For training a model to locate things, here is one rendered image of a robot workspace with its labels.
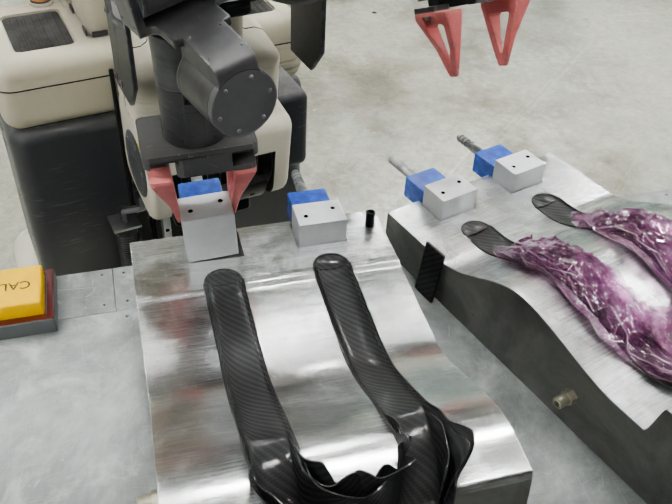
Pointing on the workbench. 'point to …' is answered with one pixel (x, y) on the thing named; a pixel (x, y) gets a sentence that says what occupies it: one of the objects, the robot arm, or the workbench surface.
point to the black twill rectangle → (429, 271)
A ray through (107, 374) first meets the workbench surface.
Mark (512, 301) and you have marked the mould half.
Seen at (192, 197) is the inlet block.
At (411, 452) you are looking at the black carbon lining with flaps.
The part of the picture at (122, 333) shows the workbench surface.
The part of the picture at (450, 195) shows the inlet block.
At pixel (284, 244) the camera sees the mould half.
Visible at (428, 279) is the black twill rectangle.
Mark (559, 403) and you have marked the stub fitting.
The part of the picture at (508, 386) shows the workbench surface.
